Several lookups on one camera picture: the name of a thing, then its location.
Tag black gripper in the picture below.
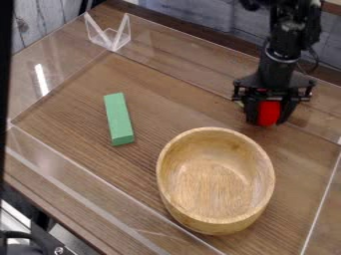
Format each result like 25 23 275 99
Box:
231 53 315 126

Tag red plush strawberry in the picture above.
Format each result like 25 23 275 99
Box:
258 101 281 127

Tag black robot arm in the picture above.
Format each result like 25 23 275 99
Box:
231 0 323 127

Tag wooden bowl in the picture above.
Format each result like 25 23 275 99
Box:
156 127 275 235

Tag green rectangular block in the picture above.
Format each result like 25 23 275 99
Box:
104 93 135 146

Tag clear acrylic tray walls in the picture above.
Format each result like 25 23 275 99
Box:
5 15 341 255

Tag clear acrylic corner bracket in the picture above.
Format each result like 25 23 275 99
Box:
84 13 132 52

